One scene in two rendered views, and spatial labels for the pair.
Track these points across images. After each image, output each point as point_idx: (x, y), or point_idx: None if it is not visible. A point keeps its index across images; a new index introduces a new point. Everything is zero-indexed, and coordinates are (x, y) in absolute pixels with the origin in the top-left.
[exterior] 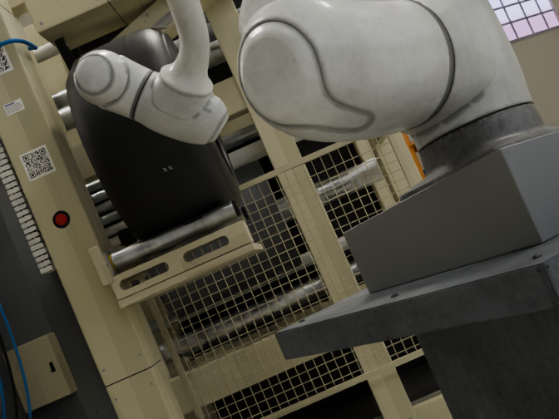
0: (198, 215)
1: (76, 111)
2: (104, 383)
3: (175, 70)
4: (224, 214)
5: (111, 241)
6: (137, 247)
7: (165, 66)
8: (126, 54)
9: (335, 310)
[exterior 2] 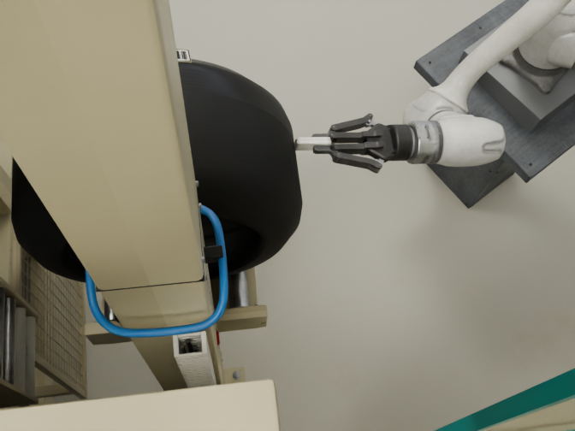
0: None
1: (287, 213)
2: None
3: (466, 98)
4: None
5: (24, 362)
6: (246, 277)
7: (457, 100)
8: (267, 115)
9: (541, 148)
